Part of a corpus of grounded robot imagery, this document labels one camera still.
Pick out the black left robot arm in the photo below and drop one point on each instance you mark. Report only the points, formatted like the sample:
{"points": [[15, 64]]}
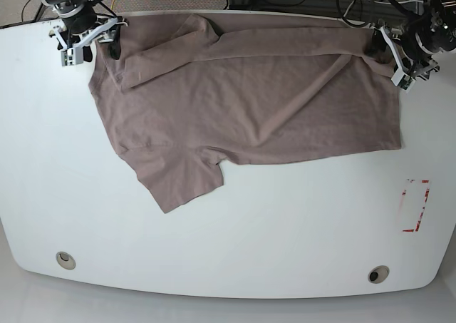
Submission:
{"points": [[435, 26]]}

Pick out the table grommet hole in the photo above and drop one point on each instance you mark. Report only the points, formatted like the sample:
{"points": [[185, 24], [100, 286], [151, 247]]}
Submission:
{"points": [[379, 274], [65, 260]]}

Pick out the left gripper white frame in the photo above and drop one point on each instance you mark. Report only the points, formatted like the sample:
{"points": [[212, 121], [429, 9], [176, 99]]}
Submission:
{"points": [[407, 53]]}

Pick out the red tape rectangle marking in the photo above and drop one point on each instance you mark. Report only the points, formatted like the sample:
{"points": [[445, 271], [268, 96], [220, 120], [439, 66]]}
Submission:
{"points": [[412, 205]]}

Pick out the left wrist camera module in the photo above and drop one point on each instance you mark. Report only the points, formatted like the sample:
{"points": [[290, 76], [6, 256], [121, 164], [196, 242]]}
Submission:
{"points": [[402, 80]]}

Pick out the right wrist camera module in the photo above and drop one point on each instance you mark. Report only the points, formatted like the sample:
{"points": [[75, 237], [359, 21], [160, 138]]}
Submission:
{"points": [[72, 56]]}

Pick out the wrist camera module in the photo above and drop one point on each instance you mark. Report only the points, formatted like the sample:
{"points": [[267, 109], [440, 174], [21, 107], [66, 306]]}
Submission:
{"points": [[72, 56], [402, 80]]}

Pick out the right table grommet hole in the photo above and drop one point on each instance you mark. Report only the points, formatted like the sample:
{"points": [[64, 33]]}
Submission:
{"points": [[379, 274]]}

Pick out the left table grommet hole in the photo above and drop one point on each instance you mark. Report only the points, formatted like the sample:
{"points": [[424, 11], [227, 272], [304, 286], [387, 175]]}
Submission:
{"points": [[65, 260]]}

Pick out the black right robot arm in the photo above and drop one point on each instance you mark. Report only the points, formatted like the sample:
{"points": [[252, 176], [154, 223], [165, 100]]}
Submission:
{"points": [[69, 8]]}

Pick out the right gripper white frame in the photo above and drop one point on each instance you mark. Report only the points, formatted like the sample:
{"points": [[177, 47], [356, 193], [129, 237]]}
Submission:
{"points": [[81, 30]]}

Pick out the black tripod stand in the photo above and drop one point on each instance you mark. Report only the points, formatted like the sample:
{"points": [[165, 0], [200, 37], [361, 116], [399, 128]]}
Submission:
{"points": [[17, 12]]}

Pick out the mauve t-shirt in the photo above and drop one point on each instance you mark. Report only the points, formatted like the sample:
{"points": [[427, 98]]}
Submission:
{"points": [[186, 94]]}

